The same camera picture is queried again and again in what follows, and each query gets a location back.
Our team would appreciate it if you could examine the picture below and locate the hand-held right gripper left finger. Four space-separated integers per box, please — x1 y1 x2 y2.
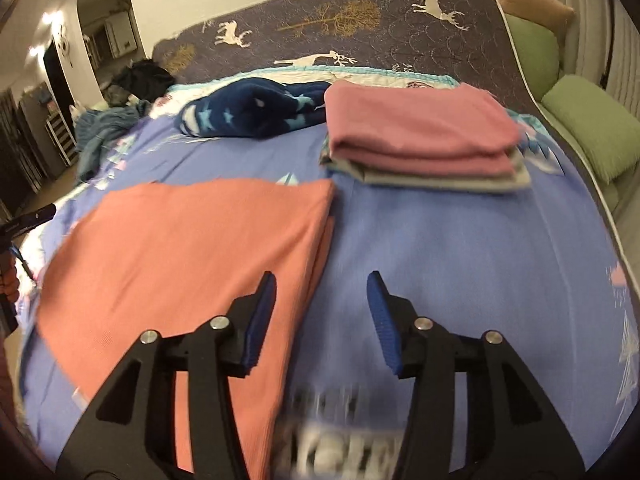
55 271 277 480

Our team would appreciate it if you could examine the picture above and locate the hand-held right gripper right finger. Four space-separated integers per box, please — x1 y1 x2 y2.
366 270 586 480

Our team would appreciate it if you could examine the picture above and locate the orange bear print shirt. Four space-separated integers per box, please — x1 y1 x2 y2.
35 178 336 480

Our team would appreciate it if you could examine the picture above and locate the dark clothes pile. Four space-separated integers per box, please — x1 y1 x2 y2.
112 59 176 98

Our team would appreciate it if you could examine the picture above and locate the dark cabinet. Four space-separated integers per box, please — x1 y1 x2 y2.
0 87 51 201

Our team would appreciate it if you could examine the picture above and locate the white drawer cart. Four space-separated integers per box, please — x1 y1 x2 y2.
44 110 78 166

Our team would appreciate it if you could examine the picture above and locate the purple printed bed sheet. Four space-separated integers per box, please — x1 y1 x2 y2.
17 80 640 480

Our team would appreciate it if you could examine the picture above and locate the teal blanket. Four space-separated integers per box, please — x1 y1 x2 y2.
75 100 151 181

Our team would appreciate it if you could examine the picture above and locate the folded grey garment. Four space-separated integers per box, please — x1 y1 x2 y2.
320 150 532 195

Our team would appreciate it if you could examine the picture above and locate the folded pink garment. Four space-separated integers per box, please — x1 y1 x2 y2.
324 82 523 178

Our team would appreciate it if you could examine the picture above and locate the navy star print garment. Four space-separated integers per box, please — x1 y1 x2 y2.
174 77 333 139

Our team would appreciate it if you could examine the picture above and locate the teal trimmed quilt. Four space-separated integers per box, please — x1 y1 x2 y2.
165 62 461 106

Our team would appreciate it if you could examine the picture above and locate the green pillow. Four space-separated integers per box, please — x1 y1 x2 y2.
541 75 640 184
505 14 560 96

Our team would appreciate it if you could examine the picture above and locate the deer print mattress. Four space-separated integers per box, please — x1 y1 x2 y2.
151 0 640 271

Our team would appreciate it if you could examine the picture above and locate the tan pillow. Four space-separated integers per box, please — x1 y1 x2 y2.
500 0 575 33

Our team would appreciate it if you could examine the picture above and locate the white pleated curtain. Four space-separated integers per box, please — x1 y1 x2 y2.
565 0 640 91

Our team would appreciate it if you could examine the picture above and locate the deer wall decoration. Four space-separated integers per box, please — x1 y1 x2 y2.
55 25 73 68

